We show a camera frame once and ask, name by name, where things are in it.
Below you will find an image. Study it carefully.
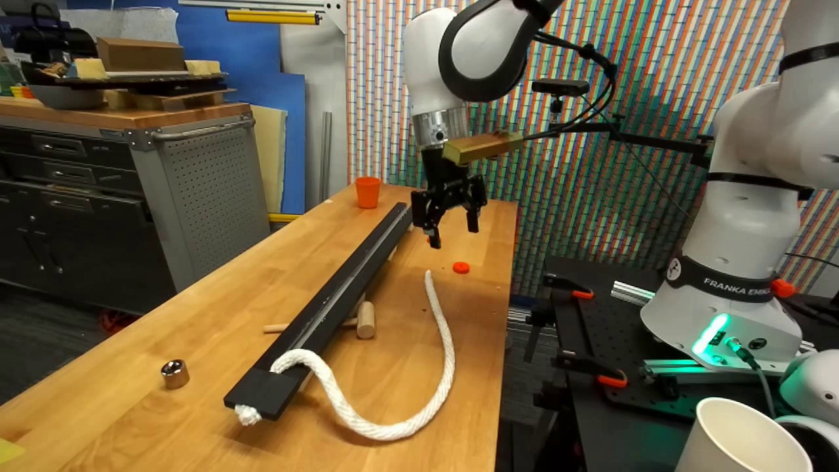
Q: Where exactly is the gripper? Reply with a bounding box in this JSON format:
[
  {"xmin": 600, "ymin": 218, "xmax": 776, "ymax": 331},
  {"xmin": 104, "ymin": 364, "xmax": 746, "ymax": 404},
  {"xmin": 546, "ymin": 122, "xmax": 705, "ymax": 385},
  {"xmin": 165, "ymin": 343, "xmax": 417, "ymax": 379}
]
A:
[{"xmin": 411, "ymin": 146, "xmax": 488, "ymax": 250}]

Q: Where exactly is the long black board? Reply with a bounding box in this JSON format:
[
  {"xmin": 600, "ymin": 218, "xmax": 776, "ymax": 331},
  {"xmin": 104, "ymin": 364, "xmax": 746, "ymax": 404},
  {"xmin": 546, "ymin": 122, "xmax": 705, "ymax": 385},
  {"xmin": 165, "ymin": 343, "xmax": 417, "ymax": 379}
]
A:
[{"xmin": 224, "ymin": 202, "xmax": 414, "ymax": 422}]

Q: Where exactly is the orange plastic cup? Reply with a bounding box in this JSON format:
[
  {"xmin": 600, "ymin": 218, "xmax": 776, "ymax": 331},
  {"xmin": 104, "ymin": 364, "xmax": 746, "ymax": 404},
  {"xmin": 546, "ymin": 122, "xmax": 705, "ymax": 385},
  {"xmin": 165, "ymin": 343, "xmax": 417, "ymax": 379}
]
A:
[{"xmin": 355, "ymin": 176, "xmax": 383, "ymax": 210}]

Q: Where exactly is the black clamp orange tip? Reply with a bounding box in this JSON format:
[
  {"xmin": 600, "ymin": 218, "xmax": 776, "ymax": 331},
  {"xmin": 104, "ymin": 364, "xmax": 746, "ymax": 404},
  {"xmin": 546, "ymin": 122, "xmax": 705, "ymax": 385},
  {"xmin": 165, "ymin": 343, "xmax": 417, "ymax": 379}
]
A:
[
  {"xmin": 541, "ymin": 273, "xmax": 595, "ymax": 302},
  {"xmin": 553, "ymin": 353, "xmax": 629, "ymax": 389}
]

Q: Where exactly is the wooden mallet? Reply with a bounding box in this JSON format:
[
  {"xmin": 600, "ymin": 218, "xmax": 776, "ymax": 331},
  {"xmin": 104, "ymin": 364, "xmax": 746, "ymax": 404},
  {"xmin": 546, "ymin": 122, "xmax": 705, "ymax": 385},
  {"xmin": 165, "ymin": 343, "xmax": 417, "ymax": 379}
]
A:
[{"xmin": 263, "ymin": 300, "xmax": 377, "ymax": 340}]

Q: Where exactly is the beige foam sheet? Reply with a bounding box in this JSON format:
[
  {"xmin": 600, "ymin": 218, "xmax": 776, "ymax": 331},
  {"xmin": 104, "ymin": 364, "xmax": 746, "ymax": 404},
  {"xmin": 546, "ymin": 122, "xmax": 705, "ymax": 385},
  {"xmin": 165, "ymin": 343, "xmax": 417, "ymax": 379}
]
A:
[{"xmin": 250, "ymin": 104, "xmax": 288, "ymax": 214}]

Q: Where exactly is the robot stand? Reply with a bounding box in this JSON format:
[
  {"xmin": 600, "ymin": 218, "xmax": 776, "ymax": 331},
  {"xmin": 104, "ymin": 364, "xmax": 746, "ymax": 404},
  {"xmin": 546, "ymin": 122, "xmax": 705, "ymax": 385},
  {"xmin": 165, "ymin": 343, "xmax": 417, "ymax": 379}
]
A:
[{"xmin": 523, "ymin": 255, "xmax": 839, "ymax": 472}]

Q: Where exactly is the yellow black bar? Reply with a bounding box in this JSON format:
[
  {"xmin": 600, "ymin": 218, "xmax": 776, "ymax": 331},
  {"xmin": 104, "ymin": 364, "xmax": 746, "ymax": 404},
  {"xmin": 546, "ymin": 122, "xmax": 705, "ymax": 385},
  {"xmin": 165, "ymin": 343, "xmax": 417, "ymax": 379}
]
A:
[{"xmin": 225, "ymin": 9, "xmax": 322, "ymax": 26}]

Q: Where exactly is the stack of wooden boards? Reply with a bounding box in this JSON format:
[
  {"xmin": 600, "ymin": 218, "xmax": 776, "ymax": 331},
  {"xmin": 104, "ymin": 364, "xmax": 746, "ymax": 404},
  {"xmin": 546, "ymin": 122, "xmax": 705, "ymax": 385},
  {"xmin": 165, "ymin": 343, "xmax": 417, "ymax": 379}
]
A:
[{"xmin": 39, "ymin": 58, "xmax": 237, "ymax": 111}]

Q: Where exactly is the grey tool cabinet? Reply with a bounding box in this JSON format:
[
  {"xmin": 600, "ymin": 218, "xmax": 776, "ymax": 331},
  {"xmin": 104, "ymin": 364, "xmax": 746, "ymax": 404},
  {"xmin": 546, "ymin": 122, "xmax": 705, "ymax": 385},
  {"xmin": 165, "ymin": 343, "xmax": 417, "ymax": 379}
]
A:
[{"xmin": 0, "ymin": 98, "xmax": 271, "ymax": 316}]

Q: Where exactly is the small metal cylinder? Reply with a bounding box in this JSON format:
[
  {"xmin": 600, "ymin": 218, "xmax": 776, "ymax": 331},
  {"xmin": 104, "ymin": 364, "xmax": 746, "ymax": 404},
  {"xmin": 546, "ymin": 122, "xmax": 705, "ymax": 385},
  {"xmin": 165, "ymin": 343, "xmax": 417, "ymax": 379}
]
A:
[{"xmin": 161, "ymin": 359, "xmax": 191, "ymax": 391}]

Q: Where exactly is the brown wooden box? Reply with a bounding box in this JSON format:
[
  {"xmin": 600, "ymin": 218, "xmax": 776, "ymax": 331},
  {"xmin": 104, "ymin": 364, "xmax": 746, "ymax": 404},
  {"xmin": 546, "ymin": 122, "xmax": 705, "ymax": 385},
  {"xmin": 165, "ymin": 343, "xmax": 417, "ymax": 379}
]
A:
[{"xmin": 96, "ymin": 37, "xmax": 187, "ymax": 73}]

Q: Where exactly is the white paper cup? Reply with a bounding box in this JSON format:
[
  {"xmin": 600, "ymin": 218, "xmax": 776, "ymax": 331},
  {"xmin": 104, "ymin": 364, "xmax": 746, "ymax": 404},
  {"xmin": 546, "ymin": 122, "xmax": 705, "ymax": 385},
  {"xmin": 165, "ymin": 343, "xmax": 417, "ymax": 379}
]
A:
[{"xmin": 674, "ymin": 396, "xmax": 815, "ymax": 472}]

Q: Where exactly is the grey bowl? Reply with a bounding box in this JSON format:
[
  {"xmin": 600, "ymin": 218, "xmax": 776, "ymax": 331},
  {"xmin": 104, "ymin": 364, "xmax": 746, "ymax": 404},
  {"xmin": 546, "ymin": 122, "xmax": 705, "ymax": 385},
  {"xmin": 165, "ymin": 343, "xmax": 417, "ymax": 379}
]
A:
[{"xmin": 29, "ymin": 83, "xmax": 107, "ymax": 111}]

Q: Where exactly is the black bag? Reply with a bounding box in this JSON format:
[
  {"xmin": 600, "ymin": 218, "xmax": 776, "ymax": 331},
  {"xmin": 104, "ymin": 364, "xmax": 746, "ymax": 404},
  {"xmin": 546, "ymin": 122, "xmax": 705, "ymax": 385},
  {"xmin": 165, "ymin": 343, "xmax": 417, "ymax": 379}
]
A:
[{"xmin": 12, "ymin": 2, "xmax": 99, "ymax": 66}]

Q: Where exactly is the white rope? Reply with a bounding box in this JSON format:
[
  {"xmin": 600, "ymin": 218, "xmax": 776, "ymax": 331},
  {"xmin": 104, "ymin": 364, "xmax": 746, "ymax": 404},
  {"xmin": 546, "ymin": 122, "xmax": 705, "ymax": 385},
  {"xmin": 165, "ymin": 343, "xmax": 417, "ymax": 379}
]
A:
[{"xmin": 234, "ymin": 269, "xmax": 457, "ymax": 442}]

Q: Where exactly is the camera on mount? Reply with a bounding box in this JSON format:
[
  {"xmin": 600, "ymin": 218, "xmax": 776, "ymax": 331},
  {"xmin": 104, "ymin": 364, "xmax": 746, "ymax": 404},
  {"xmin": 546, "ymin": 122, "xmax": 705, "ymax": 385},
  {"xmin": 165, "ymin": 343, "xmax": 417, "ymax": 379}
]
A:
[{"xmin": 530, "ymin": 78, "xmax": 716, "ymax": 168}]

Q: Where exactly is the aluminium rail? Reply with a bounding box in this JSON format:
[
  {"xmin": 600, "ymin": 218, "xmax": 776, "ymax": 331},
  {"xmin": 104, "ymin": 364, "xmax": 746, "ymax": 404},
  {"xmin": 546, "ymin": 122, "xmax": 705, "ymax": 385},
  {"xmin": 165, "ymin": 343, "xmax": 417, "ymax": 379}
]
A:
[{"xmin": 610, "ymin": 279, "xmax": 658, "ymax": 308}]

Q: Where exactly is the black cable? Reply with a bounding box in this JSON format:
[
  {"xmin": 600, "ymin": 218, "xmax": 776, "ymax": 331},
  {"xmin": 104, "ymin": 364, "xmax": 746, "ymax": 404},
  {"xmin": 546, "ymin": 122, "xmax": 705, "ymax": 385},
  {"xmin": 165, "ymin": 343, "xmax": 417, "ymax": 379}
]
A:
[{"xmin": 726, "ymin": 337, "xmax": 779, "ymax": 420}]

